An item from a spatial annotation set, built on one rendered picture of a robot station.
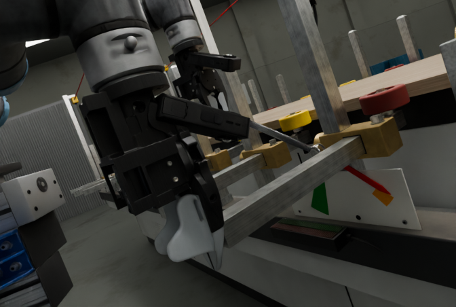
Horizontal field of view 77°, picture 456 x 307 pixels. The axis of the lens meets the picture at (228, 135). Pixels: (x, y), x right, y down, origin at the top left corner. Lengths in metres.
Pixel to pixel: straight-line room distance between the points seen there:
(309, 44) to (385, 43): 8.52
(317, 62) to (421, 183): 0.38
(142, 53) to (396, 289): 0.59
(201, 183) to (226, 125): 0.08
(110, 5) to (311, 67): 0.35
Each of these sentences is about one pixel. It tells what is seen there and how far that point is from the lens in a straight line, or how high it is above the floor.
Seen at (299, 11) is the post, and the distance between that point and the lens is 0.54.
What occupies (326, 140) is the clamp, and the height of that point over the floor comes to 0.86.
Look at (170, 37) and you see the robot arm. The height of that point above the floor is 1.17.
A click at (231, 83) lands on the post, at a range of 0.71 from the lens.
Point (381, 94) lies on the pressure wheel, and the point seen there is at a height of 0.90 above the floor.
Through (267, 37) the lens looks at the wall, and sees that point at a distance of 7.75.
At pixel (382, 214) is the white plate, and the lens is 0.56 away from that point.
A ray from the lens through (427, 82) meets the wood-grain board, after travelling 0.66.
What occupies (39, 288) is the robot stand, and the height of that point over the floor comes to 0.78.
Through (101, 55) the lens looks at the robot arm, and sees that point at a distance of 0.28.
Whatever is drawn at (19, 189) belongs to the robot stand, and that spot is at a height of 0.97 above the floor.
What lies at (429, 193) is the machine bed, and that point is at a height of 0.65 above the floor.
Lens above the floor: 0.96
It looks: 4 degrees down
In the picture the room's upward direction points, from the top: 20 degrees counter-clockwise
